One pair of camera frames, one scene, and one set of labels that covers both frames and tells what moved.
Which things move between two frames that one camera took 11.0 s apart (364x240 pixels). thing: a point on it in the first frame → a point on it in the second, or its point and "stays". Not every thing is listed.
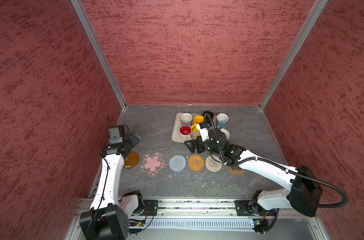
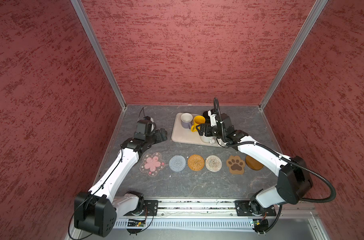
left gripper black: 133,141 → 162,135
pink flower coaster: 152,163 stays
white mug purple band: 186,119 stays
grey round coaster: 177,163 stays
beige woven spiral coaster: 212,165 stays
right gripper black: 198,141 → 207,126
